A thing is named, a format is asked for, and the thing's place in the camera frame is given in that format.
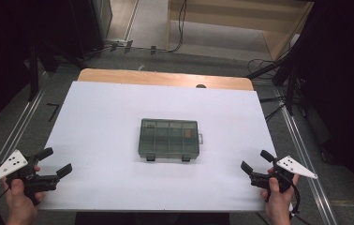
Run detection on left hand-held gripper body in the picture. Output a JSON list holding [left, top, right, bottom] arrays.
[[0, 149, 61, 206]]

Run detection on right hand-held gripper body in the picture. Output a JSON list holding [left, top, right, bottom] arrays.
[[248, 155, 318, 193]]

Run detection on grey transparent organizer box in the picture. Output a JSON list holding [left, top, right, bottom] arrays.
[[138, 117, 204, 163]]

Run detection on person's right hand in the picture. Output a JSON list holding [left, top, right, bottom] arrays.
[[260, 168, 301, 225]]

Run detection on person's left hand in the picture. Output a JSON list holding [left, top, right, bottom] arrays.
[[1, 165, 47, 225]]

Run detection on white table board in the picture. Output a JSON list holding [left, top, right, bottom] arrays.
[[37, 81, 277, 214]]

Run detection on black tripod stand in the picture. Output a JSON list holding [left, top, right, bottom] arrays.
[[245, 46, 305, 117]]

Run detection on wooden table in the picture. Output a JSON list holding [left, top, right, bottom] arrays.
[[77, 68, 255, 92]]

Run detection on light wooden shelf unit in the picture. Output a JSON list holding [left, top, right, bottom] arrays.
[[166, 0, 315, 62]]

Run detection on metal floor rail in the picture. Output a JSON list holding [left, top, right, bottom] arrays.
[[0, 71, 51, 208], [274, 88, 339, 225]]

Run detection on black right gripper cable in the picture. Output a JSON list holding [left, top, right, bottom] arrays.
[[289, 182, 302, 218]]

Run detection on black hanging cable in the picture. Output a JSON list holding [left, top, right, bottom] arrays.
[[173, 0, 188, 53]]

